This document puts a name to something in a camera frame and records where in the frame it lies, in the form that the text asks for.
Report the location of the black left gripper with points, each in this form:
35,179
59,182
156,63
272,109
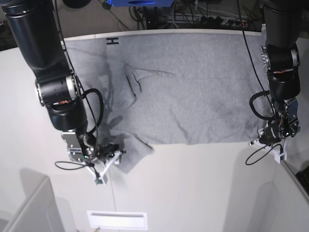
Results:
270,134

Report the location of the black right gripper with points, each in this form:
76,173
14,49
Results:
107,152

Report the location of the grey T-shirt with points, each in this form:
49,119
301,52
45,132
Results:
182,88

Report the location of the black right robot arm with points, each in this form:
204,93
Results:
37,31

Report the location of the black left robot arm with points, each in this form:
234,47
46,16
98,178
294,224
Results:
281,61

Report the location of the white side desk right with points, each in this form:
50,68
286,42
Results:
293,178

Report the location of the black keyboard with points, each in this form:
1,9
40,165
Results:
302,179

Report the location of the blue box under table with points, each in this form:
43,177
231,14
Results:
143,3

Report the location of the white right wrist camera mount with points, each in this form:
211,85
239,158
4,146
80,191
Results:
99,167

